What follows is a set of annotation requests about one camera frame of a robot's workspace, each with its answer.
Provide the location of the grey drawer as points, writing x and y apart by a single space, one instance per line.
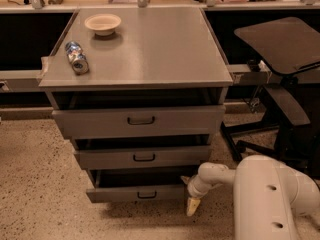
137 118
140 184
141 152

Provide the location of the grey middle drawer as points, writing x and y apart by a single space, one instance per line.
141 152

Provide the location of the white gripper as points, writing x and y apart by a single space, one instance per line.
196 190

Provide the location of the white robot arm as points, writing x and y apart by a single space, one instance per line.
267 196

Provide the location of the white paper bowl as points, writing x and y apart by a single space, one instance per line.
103 24

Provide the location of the black office chair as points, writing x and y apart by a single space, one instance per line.
289 48

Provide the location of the blue and silver can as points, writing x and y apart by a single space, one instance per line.
76 58

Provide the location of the grey top drawer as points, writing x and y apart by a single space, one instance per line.
137 118

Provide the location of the grey bottom drawer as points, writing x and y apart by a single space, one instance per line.
140 184

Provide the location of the grey drawer cabinet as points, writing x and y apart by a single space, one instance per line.
123 67

